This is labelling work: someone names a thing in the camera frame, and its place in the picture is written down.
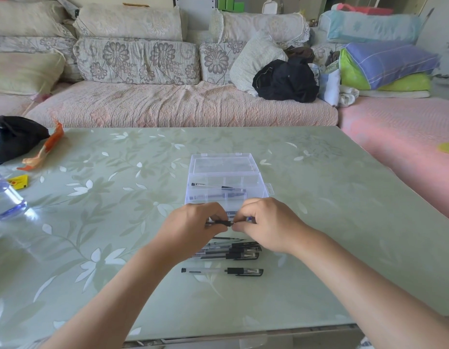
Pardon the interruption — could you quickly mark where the person's left hand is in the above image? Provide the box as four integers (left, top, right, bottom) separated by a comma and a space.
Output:
153, 202, 229, 264

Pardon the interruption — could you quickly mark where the person's right hand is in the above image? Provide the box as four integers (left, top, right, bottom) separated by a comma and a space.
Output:
232, 197, 314, 255

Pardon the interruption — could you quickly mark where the pile of black gel pens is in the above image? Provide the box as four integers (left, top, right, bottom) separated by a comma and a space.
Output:
189, 241, 263, 261

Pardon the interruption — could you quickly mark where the clear plastic storage box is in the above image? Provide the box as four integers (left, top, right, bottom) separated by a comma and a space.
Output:
184, 153, 275, 222

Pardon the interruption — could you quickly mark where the person's left forearm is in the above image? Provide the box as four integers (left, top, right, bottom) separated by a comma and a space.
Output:
39, 241, 176, 349

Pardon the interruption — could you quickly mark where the person's right forearm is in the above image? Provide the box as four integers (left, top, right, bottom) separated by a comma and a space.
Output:
289, 228, 449, 349

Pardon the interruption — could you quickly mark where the pink quilted sofa seat cover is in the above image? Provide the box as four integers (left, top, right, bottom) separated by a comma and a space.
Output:
24, 81, 339, 128

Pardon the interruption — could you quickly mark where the black clothing bundle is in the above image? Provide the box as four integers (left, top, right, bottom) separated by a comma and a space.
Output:
252, 58, 320, 103

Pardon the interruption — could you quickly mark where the white and blue cloth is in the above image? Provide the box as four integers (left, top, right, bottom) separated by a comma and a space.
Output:
311, 63, 341, 107

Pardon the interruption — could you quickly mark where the white towel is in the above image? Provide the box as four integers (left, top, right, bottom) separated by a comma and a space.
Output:
339, 85, 360, 108

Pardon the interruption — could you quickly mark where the salmon pink sofa seat cover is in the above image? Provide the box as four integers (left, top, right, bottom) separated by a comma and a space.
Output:
338, 96, 449, 224

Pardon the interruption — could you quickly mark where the orange snack wrapper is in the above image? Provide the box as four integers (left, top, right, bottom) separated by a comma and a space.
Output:
17, 119, 64, 172

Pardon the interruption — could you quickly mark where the white textured pillow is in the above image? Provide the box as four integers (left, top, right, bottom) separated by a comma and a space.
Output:
230, 31, 289, 97

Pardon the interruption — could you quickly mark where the floral sofa back cushion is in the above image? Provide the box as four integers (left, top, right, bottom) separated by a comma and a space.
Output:
0, 35, 82, 83
73, 36, 201, 85
199, 41, 247, 86
311, 44, 345, 68

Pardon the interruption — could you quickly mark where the brown garment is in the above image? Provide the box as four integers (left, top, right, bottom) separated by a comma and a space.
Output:
284, 46, 315, 63

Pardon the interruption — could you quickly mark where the yellow tag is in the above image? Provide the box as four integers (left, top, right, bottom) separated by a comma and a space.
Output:
7, 174, 29, 190

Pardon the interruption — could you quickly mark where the clear water bottle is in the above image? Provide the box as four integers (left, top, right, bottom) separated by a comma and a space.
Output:
0, 165, 29, 221

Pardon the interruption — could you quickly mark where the cream sofa bolster cushion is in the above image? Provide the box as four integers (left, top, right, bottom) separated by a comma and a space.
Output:
0, 0, 77, 39
208, 9, 311, 48
73, 3, 183, 42

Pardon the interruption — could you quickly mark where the black plastic bag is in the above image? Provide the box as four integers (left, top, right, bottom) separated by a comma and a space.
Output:
0, 115, 50, 166

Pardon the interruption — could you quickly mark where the pale pink sofa seat cover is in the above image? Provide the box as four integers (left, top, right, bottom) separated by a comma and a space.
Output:
0, 92, 40, 116

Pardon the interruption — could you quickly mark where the light blue bolster pillow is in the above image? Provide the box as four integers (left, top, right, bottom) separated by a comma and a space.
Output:
318, 10, 423, 44

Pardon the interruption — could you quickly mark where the pale yellow pillow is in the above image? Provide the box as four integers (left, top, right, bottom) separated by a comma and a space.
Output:
0, 51, 66, 95

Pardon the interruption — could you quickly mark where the grey table frame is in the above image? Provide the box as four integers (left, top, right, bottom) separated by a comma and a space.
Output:
122, 323, 360, 349

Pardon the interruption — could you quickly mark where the white cabinet with black frame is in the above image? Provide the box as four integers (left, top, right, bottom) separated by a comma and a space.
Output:
174, 0, 218, 32

